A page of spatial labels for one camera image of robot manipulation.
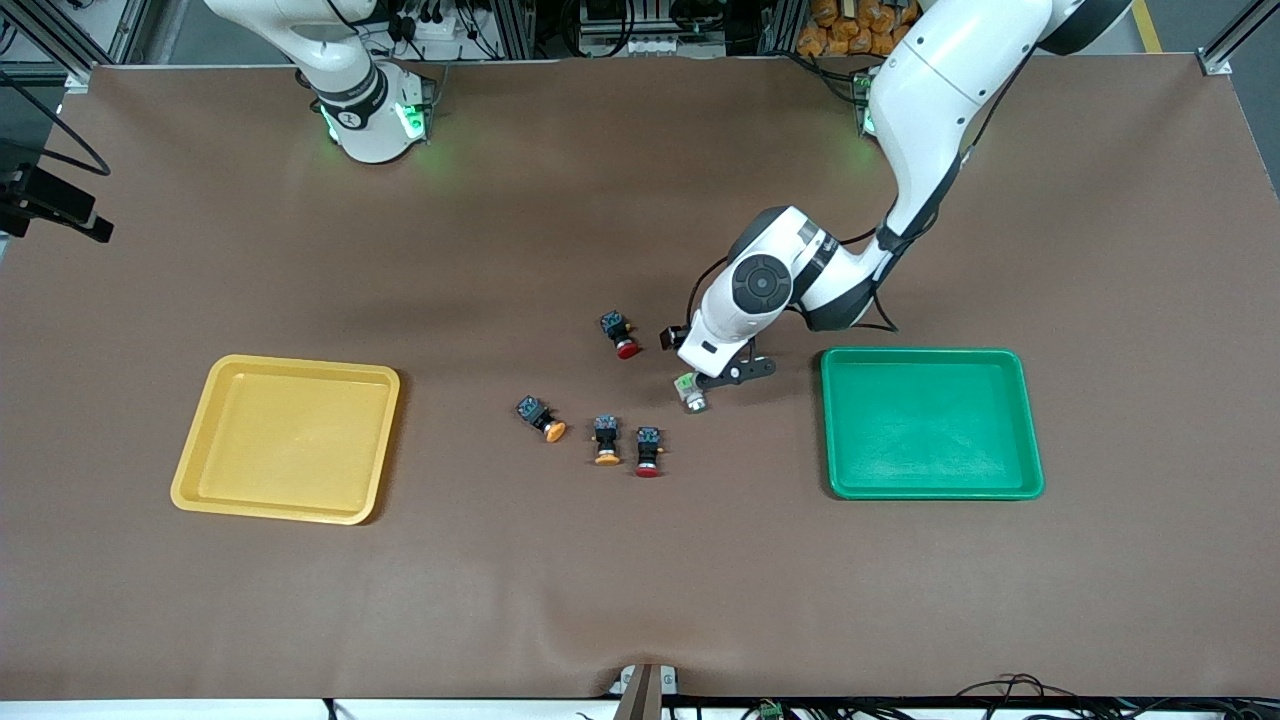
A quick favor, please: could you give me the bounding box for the green plastic tray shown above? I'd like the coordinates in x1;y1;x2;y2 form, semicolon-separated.
820;346;1046;501

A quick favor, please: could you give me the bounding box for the brown table mat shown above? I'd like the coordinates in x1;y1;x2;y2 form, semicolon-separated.
0;55;1280;701

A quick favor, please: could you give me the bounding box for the orange packets pile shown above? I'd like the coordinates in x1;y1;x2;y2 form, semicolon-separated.
795;0;923;57

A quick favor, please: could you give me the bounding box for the white power strip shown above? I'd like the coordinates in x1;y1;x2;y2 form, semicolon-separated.
395;5;483;58

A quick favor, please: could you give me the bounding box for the yellow plastic tray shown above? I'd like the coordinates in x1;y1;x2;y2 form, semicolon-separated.
170;354;402;526

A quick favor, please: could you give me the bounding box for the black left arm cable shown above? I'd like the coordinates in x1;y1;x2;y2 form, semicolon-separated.
685;50;1036;336

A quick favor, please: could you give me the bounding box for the table edge clamp bracket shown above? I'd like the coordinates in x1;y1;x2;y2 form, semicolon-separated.
612;662;681;720

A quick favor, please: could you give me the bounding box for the black cable bundle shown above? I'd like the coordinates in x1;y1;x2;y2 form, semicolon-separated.
950;673;1280;720

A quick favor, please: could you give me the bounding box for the aluminium frame post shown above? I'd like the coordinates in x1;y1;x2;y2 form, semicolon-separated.
1198;0;1280;77

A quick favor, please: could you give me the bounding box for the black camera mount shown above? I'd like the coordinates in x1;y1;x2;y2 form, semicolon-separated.
0;160;114;244

